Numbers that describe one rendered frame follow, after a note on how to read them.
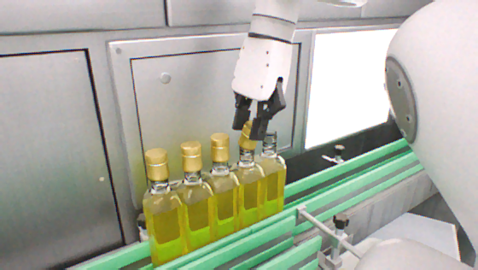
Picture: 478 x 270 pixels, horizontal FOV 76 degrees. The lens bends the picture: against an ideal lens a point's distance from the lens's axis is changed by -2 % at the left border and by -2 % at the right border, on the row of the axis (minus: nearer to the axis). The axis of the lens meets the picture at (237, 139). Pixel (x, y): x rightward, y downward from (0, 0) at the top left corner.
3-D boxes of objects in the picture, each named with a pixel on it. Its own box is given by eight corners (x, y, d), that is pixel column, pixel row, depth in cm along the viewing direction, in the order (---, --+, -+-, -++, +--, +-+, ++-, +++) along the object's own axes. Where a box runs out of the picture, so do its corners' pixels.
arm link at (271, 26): (238, 14, 53) (235, 30, 53) (271, 15, 46) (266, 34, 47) (271, 24, 57) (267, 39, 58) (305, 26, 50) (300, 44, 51)
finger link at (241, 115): (231, 90, 58) (224, 125, 60) (241, 95, 55) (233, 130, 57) (245, 92, 60) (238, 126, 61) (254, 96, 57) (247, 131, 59)
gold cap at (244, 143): (249, 136, 60) (256, 119, 57) (259, 149, 58) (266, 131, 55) (234, 139, 58) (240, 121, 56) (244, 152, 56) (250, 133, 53)
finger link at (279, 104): (266, 62, 51) (252, 89, 54) (290, 91, 47) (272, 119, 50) (272, 64, 52) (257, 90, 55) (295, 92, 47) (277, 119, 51)
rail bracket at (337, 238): (301, 232, 72) (306, 187, 67) (362, 281, 59) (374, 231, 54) (291, 237, 70) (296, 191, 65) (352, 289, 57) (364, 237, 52)
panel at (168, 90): (381, 121, 111) (401, 22, 97) (388, 124, 109) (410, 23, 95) (132, 203, 66) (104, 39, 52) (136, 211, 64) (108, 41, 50)
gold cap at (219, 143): (223, 152, 58) (223, 131, 56) (234, 159, 56) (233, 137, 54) (206, 156, 56) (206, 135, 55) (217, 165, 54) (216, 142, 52)
